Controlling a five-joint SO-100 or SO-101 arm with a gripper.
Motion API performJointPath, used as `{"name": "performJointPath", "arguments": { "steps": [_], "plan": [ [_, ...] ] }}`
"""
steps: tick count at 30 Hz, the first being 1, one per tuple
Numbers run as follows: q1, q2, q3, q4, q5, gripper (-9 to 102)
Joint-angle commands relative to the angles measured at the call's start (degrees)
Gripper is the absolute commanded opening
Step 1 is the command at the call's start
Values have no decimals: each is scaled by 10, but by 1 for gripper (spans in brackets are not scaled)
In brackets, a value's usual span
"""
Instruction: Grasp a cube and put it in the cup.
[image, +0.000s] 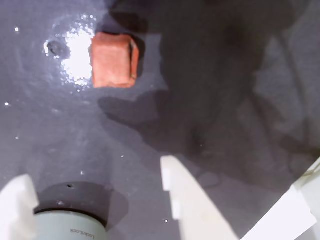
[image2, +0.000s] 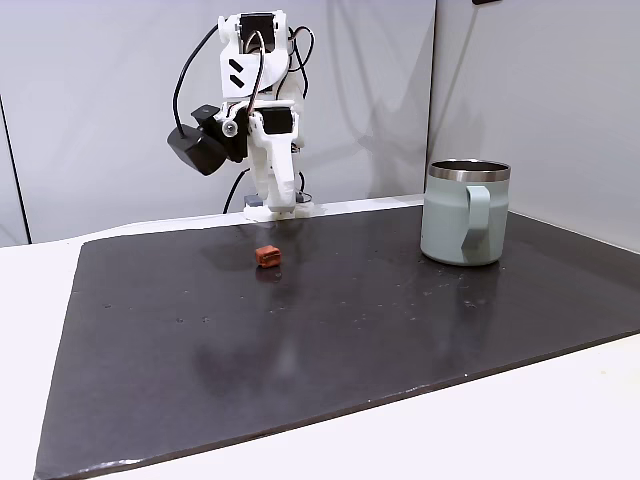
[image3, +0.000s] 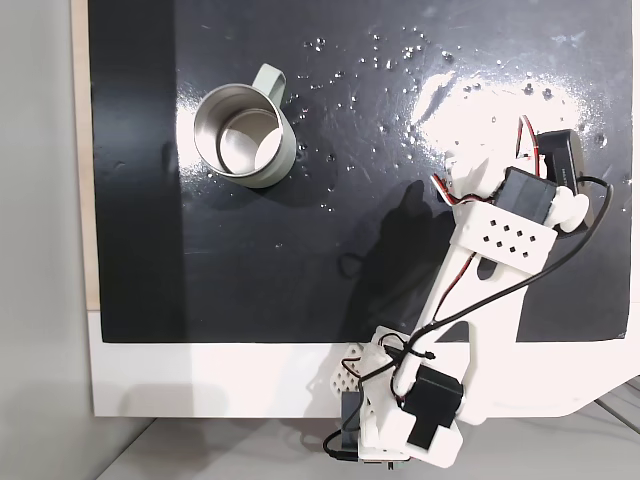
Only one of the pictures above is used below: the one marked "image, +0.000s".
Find red cube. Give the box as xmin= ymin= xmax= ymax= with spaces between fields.
xmin=90 ymin=31 xmax=141 ymax=89

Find pale green steel-rimmed mug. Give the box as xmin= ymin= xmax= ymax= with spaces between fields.
xmin=33 ymin=208 xmax=109 ymax=240

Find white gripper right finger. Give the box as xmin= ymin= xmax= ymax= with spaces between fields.
xmin=159 ymin=155 xmax=239 ymax=240

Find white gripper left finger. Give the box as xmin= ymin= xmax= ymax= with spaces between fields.
xmin=0 ymin=174 xmax=40 ymax=240

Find dark grey table mat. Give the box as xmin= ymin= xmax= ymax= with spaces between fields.
xmin=0 ymin=0 xmax=320 ymax=240

